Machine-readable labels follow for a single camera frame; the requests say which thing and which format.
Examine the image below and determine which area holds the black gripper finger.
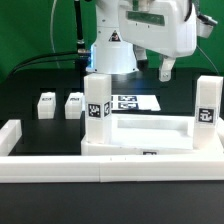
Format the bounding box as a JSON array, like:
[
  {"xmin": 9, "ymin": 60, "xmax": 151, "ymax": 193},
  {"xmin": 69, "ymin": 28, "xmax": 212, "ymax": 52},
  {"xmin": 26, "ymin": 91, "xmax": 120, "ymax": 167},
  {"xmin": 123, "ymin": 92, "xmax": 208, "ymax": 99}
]
[
  {"xmin": 133, "ymin": 45, "xmax": 148, "ymax": 71},
  {"xmin": 159, "ymin": 55, "xmax": 176, "ymax": 82}
]

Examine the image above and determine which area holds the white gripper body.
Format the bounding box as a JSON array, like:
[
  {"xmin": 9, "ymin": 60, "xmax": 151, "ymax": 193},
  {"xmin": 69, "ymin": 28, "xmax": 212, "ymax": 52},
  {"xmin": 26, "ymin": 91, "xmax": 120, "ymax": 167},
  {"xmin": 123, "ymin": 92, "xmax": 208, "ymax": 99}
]
[{"xmin": 118, "ymin": 0, "xmax": 197, "ymax": 58}]

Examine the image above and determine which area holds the white desk top panel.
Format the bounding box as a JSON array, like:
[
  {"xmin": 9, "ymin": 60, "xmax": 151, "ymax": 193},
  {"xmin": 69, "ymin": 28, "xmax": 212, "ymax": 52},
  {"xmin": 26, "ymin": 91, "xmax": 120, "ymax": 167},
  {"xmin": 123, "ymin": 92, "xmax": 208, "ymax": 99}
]
[{"xmin": 80, "ymin": 114, "xmax": 224, "ymax": 157}]

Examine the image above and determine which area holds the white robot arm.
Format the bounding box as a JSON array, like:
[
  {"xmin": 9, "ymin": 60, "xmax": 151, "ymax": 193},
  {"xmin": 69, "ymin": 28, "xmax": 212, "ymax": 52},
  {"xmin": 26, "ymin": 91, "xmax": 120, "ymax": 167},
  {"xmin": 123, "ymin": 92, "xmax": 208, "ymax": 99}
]
[{"xmin": 87, "ymin": 0, "xmax": 197, "ymax": 82}]

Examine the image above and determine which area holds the fiducial marker sheet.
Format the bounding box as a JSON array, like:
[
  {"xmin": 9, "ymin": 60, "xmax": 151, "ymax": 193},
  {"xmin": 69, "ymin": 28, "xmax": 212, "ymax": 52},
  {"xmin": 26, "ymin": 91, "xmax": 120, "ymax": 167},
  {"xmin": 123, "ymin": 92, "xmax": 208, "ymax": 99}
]
[{"xmin": 112, "ymin": 95, "xmax": 161, "ymax": 111}]

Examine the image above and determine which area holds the black vertical pole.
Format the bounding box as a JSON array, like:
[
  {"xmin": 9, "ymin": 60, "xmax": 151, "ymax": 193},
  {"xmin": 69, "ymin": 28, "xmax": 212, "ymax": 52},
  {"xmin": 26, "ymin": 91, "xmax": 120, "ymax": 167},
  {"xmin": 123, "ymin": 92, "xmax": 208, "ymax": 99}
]
[{"xmin": 74, "ymin": 0, "xmax": 85, "ymax": 70}]

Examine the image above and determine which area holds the white thin cable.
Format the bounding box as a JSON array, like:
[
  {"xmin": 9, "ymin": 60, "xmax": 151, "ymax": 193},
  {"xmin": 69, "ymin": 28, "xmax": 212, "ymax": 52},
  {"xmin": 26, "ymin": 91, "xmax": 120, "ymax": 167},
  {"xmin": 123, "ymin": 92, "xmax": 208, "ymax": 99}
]
[{"xmin": 49, "ymin": 0, "xmax": 62, "ymax": 69}]

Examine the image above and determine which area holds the white U-shaped fixture frame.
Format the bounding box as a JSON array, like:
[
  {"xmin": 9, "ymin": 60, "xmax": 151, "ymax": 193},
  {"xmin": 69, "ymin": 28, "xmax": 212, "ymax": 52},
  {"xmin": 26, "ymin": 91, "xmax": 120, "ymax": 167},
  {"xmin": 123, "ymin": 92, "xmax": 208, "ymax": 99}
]
[{"xmin": 0, "ymin": 120, "xmax": 224, "ymax": 183}]

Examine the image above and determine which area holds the black cable bundle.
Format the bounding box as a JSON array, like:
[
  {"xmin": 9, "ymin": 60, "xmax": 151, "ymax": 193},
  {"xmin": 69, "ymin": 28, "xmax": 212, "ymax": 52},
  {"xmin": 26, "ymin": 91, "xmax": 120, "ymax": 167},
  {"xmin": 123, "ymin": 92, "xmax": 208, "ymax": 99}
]
[{"xmin": 6, "ymin": 50, "xmax": 92, "ymax": 79}]

